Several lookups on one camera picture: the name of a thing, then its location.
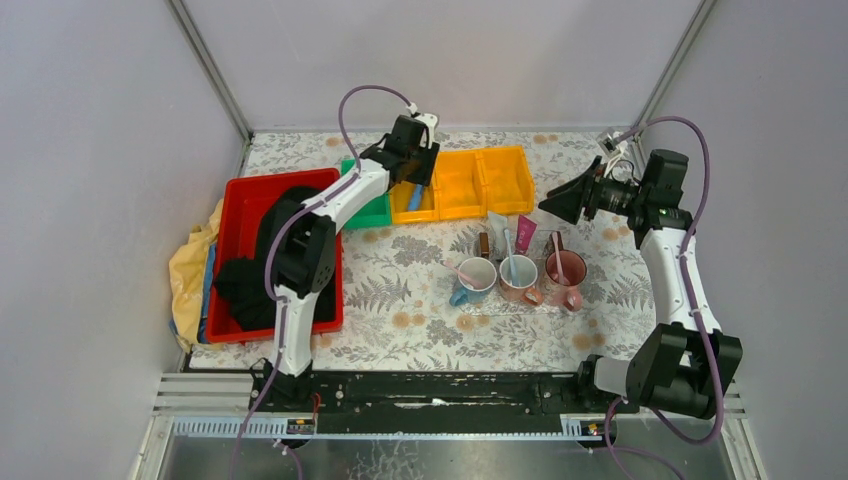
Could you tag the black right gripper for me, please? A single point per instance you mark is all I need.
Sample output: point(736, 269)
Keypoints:
point(585, 192)

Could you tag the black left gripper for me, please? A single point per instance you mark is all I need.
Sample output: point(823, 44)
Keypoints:
point(419, 171)

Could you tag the pink toothbrush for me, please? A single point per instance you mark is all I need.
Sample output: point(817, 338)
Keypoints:
point(463, 276)
point(558, 261)

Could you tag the blue toothpaste tube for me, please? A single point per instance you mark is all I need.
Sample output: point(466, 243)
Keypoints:
point(415, 200)

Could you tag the pink toothpaste tube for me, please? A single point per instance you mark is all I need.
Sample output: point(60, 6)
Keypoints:
point(525, 231)

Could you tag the white toothpaste tube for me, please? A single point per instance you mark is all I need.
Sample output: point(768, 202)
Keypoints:
point(499, 226)

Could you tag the floral orange-handled mug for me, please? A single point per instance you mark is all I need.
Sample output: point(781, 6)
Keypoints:
point(529, 275)

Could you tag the pink pumpkin-face mug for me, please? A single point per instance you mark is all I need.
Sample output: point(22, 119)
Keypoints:
point(557, 295)

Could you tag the blue ceramic mug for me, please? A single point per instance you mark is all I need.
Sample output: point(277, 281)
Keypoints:
point(477, 276)

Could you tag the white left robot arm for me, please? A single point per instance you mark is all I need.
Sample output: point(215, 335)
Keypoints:
point(292, 352)

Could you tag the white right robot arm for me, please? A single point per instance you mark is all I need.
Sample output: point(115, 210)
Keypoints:
point(687, 363)

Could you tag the yellow bin with toothpaste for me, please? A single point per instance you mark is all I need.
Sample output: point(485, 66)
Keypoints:
point(399, 199)

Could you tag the red plastic tray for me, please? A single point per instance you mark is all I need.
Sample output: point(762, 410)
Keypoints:
point(245, 203)

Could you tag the yellow bin with toothbrushes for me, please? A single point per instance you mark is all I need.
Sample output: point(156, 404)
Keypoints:
point(460, 185)

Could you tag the yellow bin with mugs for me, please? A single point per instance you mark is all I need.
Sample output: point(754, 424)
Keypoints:
point(509, 184)

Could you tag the green plastic bin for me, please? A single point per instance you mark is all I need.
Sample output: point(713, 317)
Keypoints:
point(371, 212)

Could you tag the black cloth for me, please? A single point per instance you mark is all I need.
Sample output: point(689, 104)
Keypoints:
point(252, 285)

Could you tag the yellow cloth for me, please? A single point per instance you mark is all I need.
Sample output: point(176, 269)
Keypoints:
point(186, 270)

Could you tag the blue cloth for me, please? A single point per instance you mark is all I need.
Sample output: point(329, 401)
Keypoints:
point(208, 279)

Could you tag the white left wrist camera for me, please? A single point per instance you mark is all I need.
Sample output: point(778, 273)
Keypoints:
point(428, 119)

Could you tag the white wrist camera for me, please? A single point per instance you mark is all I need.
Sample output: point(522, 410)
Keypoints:
point(428, 119)
point(614, 150)

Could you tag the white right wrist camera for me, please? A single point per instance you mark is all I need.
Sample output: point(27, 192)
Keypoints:
point(614, 150)

